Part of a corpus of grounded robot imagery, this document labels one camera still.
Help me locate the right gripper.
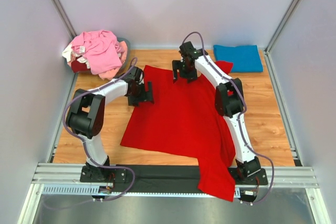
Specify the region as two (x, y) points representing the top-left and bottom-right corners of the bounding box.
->
(173, 60), (198, 83)

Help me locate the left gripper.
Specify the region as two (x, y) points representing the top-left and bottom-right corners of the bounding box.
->
(128, 82), (154, 108)

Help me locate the red t shirt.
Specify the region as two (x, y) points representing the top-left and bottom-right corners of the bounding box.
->
(120, 66), (236, 201)

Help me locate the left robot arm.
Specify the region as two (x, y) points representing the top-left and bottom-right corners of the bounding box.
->
(62, 67), (154, 183)

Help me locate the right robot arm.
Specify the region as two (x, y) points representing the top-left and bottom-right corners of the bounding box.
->
(172, 41), (263, 184)

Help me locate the light pink garment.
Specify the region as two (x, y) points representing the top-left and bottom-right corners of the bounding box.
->
(98, 42), (127, 80)

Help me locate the grey laundry basket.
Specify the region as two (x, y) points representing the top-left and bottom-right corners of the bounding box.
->
(117, 37), (131, 71)

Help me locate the folded blue t shirt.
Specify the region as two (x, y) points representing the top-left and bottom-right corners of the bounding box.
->
(213, 45), (264, 73)

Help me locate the pink t shirt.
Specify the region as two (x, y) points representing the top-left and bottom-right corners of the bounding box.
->
(71, 30), (124, 75)

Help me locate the dark red garment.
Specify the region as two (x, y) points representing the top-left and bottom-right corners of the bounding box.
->
(69, 60), (90, 73)

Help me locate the white cream garment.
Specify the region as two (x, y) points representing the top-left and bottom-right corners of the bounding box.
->
(62, 43), (79, 63)

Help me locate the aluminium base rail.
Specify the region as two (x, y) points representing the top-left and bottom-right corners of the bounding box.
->
(32, 163), (318, 198)

